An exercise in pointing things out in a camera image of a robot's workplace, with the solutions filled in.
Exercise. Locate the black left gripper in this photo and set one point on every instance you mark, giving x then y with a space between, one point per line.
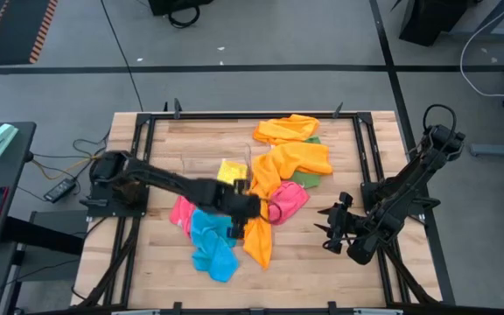
234 205

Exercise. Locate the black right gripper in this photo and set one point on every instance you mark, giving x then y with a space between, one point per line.
344 227

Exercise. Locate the yellow microfiber towel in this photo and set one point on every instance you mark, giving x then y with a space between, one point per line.
230 170

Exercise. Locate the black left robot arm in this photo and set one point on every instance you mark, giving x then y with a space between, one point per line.
169 181

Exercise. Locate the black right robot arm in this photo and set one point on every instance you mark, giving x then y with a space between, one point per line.
409 184

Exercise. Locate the pink microfiber towel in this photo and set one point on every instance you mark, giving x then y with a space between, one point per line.
293 199
181 216

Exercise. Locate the green microfiber towel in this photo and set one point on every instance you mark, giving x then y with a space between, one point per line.
306 179

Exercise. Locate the blue microfiber towel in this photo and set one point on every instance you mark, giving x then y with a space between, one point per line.
214 258

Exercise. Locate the clear plastic bin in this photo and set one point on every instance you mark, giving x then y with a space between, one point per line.
199 162

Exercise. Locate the black power adapter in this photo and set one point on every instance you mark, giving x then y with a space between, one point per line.
59 189

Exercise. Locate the grey table foot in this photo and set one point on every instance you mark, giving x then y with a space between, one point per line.
501 150

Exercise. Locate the black equipment on stand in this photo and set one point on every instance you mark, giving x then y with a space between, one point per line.
431 17

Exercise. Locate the black orange-striped floor mat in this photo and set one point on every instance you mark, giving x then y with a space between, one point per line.
13 30

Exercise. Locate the black frame clamp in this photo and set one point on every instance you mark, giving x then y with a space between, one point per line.
177 109
338 110
177 307
332 307

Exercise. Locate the black aluminium table frame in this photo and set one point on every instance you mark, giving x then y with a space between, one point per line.
252 116

